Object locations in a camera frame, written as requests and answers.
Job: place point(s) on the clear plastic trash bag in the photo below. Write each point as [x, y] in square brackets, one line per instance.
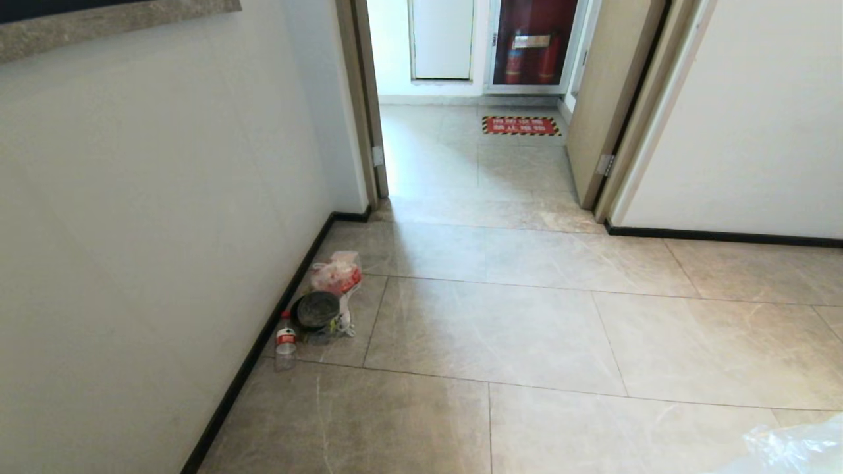
[793, 449]

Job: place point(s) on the white red plastic bag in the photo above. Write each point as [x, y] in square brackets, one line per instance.
[336, 274]

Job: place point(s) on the black round food container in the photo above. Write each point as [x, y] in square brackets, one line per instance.
[317, 309]

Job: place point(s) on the red yellow floor sign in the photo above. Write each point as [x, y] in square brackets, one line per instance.
[521, 126]

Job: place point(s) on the clear plastic water bottle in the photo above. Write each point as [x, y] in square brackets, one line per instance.
[286, 341]

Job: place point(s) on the silver door hinge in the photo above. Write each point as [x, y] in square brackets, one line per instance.
[605, 164]

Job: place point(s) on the red fire extinguisher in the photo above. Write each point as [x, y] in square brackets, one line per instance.
[550, 59]
[514, 62]

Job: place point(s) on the fire extinguisher cabinet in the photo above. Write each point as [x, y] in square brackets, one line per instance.
[533, 43]

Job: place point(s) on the beige wooden door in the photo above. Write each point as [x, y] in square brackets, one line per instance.
[609, 99]

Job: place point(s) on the beige door frame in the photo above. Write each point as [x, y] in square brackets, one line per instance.
[366, 99]

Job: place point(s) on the white wall panel door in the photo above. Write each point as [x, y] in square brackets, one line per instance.
[442, 39]

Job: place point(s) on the grey framed wall board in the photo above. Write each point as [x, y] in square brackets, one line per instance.
[99, 23]

